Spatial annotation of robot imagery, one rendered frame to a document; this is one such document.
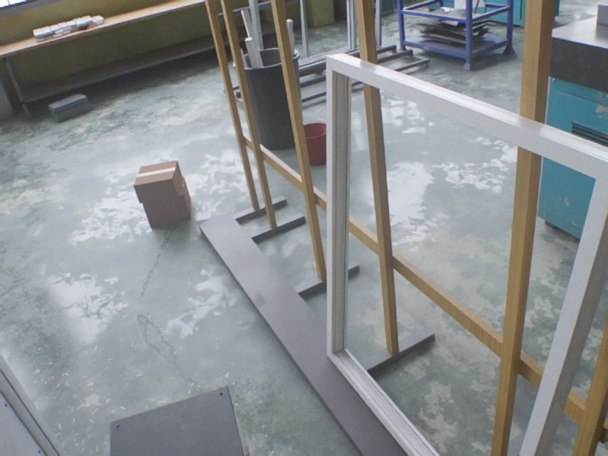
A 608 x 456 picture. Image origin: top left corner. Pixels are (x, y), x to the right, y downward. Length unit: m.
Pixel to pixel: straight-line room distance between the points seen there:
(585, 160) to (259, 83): 3.63
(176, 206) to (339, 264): 1.98
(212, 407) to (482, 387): 1.41
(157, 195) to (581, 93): 2.80
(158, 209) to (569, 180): 2.75
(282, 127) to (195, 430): 3.55
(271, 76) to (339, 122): 2.56
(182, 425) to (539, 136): 1.15
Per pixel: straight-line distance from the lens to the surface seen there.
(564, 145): 1.22
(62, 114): 7.20
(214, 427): 1.51
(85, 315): 3.51
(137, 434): 1.57
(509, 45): 6.86
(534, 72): 1.32
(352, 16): 6.66
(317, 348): 2.71
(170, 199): 3.99
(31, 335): 3.58
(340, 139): 2.04
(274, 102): 4.62
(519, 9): 7.86
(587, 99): 3.05
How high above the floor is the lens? 2.00
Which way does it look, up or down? 32 degrees down
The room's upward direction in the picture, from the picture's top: 10 degrees counter-clockwise
